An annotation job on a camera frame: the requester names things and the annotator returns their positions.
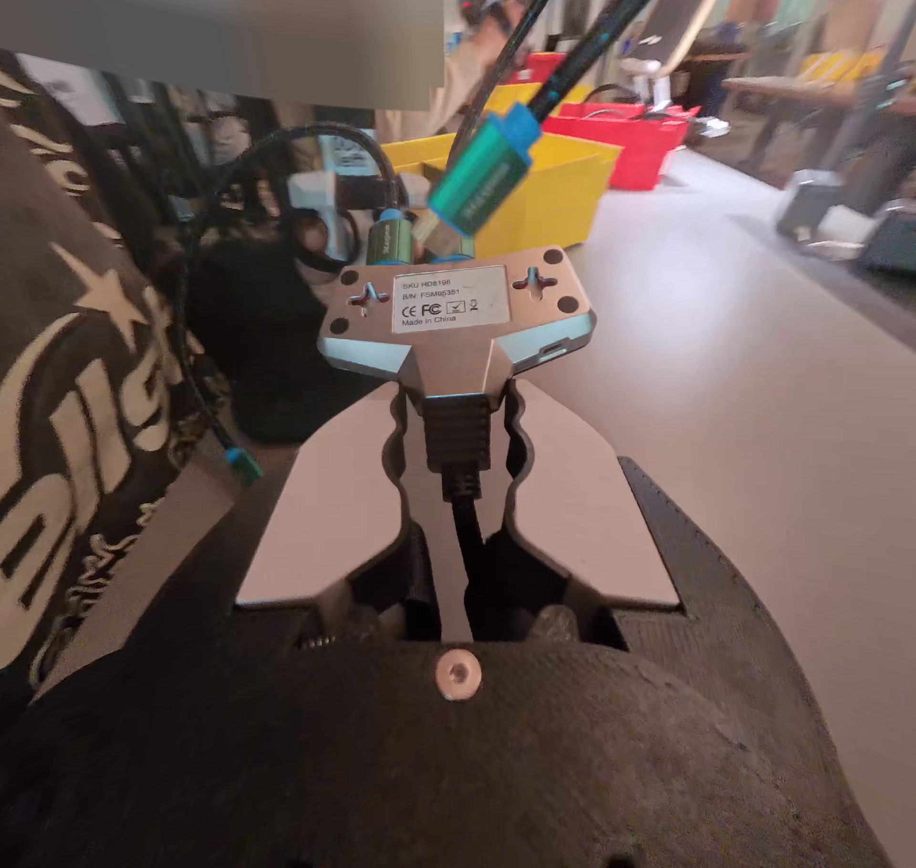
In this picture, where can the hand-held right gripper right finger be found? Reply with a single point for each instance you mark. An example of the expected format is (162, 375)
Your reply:
(587, 524)

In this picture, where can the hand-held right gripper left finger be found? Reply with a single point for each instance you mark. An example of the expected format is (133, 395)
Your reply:
(329, 510)

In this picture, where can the silver hdmi splitter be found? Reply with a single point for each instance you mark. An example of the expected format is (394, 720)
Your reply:
(451, 352)

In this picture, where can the small yellow plastic bin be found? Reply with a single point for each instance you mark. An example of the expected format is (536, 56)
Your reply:
(515, 98)

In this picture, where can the large yellow plastic bin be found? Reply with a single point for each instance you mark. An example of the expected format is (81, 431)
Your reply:
(551, 195)

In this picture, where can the small red plastic bin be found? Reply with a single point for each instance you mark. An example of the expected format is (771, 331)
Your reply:
(540, 66)

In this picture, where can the person's black printed shirt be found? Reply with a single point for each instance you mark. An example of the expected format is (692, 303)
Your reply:
(64, 352)

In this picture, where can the large red plastic bin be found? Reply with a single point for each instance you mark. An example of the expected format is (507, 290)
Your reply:
(630, 141)

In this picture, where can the grey equipment box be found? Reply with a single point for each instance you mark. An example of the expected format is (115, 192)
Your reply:
(830, 213)

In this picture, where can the wooden table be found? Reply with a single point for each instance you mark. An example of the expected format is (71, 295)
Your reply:
(801, 91)

